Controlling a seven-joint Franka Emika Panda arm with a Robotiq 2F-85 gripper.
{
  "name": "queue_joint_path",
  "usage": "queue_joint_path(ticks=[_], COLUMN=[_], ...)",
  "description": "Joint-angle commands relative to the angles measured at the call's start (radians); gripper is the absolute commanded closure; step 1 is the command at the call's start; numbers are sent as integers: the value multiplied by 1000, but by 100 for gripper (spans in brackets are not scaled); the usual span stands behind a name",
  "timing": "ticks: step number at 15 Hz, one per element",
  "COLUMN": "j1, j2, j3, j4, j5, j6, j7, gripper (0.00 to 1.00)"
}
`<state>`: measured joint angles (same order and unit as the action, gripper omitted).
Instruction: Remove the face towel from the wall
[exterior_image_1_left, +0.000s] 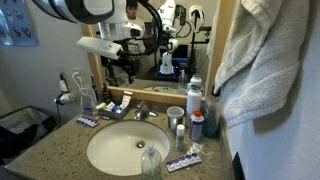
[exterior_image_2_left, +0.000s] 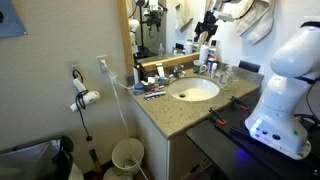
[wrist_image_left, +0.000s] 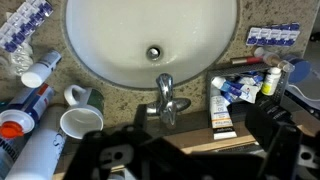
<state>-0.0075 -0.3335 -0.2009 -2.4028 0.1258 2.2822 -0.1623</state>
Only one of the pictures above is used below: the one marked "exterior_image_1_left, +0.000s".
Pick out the blue mouthwash bottle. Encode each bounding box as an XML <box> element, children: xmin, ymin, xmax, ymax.
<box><xmin>202</xmin><ymin>85</ymin><xmax>223</xmax><ymax>140</ymax></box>

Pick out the clear plastic cup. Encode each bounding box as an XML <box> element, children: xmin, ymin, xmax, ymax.
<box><xmin>166</xmin><ymin>105</ymin><xmax>185</xmax><ymax>132</ymax></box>

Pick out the black wall object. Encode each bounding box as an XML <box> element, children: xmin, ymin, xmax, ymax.
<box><xmin>231</xmin><ymin>151</ymin><xmax>248</xmax><ymax>180</ymax></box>

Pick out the dark small bottle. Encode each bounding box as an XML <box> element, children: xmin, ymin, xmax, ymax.
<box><xmin>101</xmin><ymin>84</ymin><xmax>113</xmax><ymax>105</ymax></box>

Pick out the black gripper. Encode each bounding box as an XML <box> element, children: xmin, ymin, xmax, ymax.
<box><xmin>99</xmin><ymin>53</ymin><xmax>139</xmax><ymax>86</ymax></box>

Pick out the small white capped bottle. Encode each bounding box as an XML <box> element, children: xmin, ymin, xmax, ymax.
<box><xmin>175</xmin><ymin>123</ymin><xmax>187</xmax><ymax>152</ymax></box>

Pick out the chrome faucet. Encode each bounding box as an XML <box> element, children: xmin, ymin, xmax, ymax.
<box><xmin>133</xmin><ymin>100</ymin><xmax>159</xmax><ymax>122</ymax></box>

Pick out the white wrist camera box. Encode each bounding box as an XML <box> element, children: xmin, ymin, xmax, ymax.
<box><xmin>75</xmin><ymin>36</ymin><xmax>123</xmax><ymax>61</ymax></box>

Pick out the blue wall poster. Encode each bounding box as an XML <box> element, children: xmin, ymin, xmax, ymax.
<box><xmin>0</xmin><ymin>0</ymin><xmax>40</xmax><ymax>47</ymax></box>

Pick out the white toiletry tube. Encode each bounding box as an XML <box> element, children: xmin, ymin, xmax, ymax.
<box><xmin>119</xmin><ymin>90</ymin><xmax>134</xmax><ymax>110</ymax></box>

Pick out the blue white pill strip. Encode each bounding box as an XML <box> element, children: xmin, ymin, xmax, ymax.
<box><xmin>165</xmin><ymin>152</ymin><xmax>203</xmax><ymax>174</ymax></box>
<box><xmin>75</xmin><ymin>115</ymin><xmax>100</xmax><ymax>129</ymax></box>

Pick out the white oval sink basin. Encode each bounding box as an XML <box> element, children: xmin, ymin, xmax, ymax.
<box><xmin>86</xmin><ymin>119</ymin><xmax>171</xmax><ymax>177</ymax></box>

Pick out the wall mounted hair dryer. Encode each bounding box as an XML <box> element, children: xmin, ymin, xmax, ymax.
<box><xmin>53</xmin><ymin>73</ymin><xmax>75</xmax><ymax>106</ymax></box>

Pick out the black waste bin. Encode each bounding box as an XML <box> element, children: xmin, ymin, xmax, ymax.
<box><xmin>0</xmin><ymin>105</ymin><xmax>58</xmax><ymax>166</ymax></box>

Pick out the crumpled clear plastic wrapper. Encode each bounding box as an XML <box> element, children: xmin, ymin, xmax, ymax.
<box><xmin>185</xmin><ymin>141</ymin><xmax>205</xmax><ymax>157</ymax></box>

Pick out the tall white bottle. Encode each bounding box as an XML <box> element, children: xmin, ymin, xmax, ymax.
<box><xmin>185</xmin><ymin>83</ymin><xmax>204</xmax><ymax>127</ymax></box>

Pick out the dark toiletry tray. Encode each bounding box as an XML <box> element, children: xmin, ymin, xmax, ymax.
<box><xmin>99</xmin><ymin>99</ymin><xmax>133</xmax><ymax>120</ymax></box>

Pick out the red capped bottle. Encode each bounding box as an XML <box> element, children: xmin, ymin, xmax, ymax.
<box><xmin>188</xmin><ymin>110</ymin><xmax>205</xmax><ymax>142</ymax></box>

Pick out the wood framed wall mirror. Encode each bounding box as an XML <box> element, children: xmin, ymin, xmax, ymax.
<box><xmin>80</xmin><ymin>0</ymin><xmax>238</xmax><ymax>107</ymax></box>

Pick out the clear soap pump bottle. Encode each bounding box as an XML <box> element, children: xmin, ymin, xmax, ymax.
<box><xmin>140</xmin><ymin>143</ymin><xmax>164</xmax><ymax>180</ymax></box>

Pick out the grey-white face towel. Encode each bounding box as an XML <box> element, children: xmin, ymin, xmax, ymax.
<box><xmin>213</xmin><ymin>0</ymin><xmax>311</xmax><ymax>129</ymax></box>

